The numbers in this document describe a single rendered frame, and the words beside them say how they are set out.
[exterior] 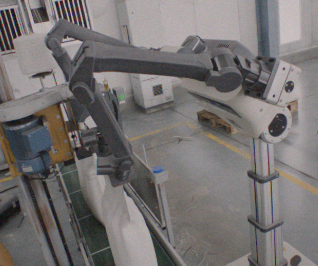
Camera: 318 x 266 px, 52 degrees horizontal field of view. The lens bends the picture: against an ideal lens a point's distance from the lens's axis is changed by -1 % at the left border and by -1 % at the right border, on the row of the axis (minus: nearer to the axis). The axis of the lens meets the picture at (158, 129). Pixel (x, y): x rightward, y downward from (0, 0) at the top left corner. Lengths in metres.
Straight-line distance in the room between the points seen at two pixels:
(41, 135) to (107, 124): 0.56
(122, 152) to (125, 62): 0.37
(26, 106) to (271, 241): 1.27
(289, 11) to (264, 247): 6.73
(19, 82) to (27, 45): 2.97
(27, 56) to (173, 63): 0.80
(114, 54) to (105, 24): 5.08
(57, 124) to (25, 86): 2.73
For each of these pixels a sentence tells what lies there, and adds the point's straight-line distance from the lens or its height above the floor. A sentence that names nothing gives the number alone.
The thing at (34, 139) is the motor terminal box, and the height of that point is 1.27.
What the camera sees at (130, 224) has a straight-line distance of 1.54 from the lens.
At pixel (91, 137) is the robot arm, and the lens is 1.44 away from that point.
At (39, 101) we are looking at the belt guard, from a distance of 1.54.
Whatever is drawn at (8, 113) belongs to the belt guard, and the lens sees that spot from 1.49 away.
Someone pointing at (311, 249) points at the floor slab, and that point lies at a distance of 2.58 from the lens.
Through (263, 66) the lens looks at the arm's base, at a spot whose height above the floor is 1.51.
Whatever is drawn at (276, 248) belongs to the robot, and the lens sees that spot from 1.74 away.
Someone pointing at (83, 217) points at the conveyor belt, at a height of 0.38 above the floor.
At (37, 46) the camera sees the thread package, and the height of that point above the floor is 1.64.
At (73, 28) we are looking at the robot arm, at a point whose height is 1.68.
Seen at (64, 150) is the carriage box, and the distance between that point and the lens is 1.79.
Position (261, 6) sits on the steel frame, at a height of 1.36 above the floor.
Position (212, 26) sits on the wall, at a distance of 6.76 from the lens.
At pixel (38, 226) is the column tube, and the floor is 0.67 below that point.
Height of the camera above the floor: 1.71
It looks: 21 degrees down
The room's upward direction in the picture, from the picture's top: 10 degrees counter-clockwise
